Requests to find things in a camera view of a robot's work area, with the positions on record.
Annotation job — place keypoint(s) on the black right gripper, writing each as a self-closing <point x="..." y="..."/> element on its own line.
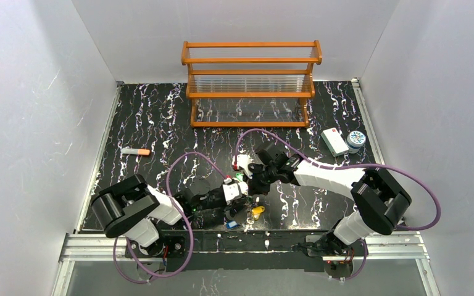
<point x="257" y="184"/>

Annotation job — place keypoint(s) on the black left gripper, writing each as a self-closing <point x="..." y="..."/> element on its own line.
<point x="234" y="205"/>

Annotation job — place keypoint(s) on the blue key tag front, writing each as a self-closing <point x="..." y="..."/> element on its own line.
<point x="231" y="225"/>

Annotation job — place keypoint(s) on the green key tag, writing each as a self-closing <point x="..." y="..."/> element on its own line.
<point x="239" y="177"/>

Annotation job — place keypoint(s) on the cluster of tagged keys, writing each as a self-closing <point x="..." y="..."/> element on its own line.
<point x="240" y="211"/>

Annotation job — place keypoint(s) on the yellow key tag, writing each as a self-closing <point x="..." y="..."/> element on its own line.
<point x="258" y="210"/>

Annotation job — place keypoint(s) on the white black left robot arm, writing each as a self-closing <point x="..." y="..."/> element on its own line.
<point x="129" y="207"/>

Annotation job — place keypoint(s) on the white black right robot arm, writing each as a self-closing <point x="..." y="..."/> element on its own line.
<point x="380" y="200"/>

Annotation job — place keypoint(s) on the white rectangular box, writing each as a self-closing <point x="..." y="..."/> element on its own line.
<point x="334" y="142"/>

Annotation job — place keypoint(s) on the blue white round tin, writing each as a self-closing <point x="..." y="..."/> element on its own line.
<point x="355" y="140"/>

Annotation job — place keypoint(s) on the orange wooden shelf rack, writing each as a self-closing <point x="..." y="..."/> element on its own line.
<point x="256" y="84"/>

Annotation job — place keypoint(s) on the orange grey marker pen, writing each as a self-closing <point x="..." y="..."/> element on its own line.
<point x="138" y="152"/>

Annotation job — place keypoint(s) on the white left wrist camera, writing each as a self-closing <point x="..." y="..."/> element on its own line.
<point x="234" y="191"/>

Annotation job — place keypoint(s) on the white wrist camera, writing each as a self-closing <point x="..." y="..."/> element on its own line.
<point x="234" y="191"/>
<point x="241" y="164"/>

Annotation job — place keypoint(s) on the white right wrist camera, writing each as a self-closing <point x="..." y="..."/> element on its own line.
<point x="241" y="164"/>

